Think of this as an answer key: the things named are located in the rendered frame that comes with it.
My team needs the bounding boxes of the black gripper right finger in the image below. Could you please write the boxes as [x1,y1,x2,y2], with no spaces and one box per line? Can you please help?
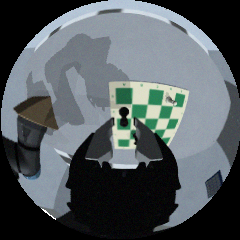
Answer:
[133,117,181,190]

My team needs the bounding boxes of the white pawn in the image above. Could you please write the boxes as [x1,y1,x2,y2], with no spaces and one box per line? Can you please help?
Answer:
[166,97,177,106]

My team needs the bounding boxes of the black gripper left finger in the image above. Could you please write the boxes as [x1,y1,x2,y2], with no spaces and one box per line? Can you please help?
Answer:
[65,117,115,189]

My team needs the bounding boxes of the green and cream chessboard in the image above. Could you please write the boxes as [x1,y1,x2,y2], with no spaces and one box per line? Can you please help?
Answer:
[109,81,189,149]

